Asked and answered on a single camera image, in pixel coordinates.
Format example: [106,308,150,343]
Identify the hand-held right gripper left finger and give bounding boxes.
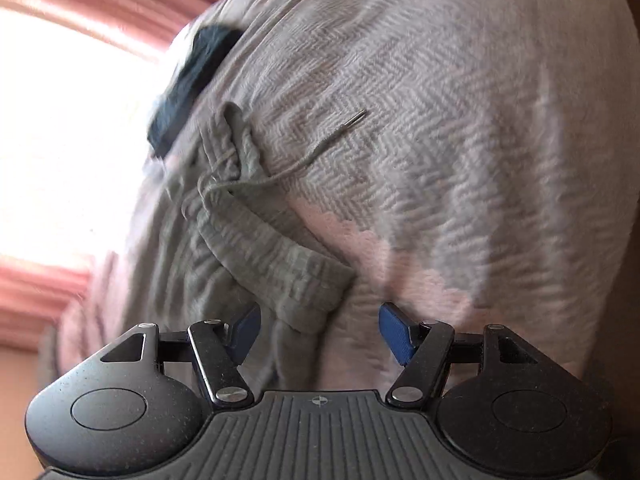
[100,303,263,407]

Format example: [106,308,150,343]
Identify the dark folded cloth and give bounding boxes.
[147,25,246,159]

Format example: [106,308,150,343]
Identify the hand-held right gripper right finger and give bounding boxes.
[378,302,540,409]

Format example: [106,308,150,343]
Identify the pink curtain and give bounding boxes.
[0,254,97,353]
[0,0,217,57]

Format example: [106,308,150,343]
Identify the grey pants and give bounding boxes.
[135,102,371,397]

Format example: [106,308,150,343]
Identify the grey herringbone blanket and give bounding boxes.
[40,0,640,397]

